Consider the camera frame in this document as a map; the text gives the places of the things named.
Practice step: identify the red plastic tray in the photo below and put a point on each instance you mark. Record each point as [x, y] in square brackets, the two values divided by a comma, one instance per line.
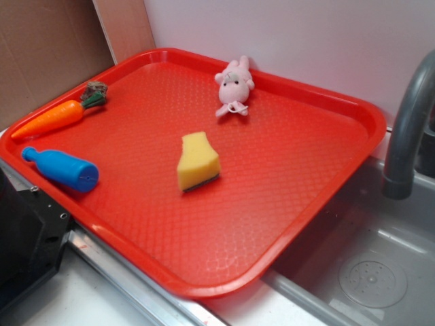
[280, 165]

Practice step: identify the blue plastic bottle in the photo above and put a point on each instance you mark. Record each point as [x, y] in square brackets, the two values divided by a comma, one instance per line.
[73, 172]

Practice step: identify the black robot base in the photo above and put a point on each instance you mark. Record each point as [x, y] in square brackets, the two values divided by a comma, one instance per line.
[34, 231]

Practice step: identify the orange toy carrot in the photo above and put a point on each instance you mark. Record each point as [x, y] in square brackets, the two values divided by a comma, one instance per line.
[67, 113]

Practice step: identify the silver metal rail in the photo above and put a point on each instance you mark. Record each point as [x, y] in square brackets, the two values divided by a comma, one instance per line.
[94, 285]

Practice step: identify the yellow sponge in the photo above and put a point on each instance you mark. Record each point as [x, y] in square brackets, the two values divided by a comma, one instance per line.
[199, 162]

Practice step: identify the pink plush bunny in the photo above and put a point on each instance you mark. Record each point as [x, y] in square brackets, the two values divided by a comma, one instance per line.
[235, 84]

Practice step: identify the grey faucet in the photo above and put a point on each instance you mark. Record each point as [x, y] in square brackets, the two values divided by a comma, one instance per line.
[411, 144]

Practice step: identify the grey toy sink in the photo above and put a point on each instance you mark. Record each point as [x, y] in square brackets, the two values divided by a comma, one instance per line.
[364, 259]

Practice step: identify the brown cardboard panel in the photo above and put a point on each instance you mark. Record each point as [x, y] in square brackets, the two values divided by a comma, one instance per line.
[47, 48]

